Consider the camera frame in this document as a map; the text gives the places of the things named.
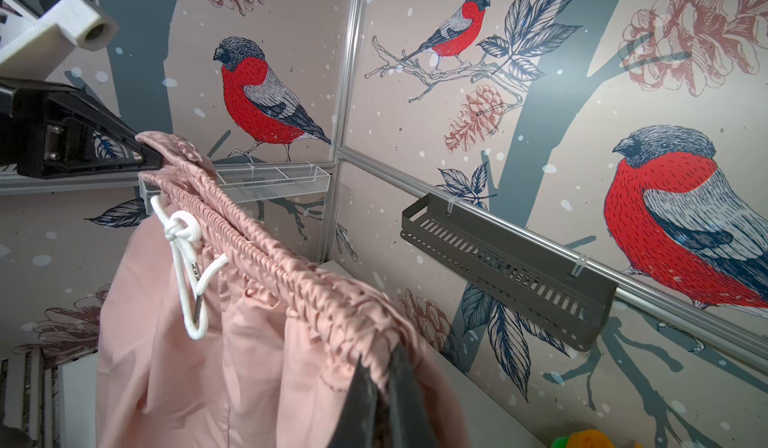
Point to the green plastic basket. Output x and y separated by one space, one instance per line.
560 442

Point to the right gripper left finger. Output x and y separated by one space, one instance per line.
357 421

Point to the orange shorts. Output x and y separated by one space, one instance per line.
591 438

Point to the white wire wall basket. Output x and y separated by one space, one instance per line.
250 183

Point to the pink shorts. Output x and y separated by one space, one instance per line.
216 334

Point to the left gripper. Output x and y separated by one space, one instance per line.
51 130

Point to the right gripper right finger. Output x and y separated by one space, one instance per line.
409 421

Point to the black wall shelf basket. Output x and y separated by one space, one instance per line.
563 297

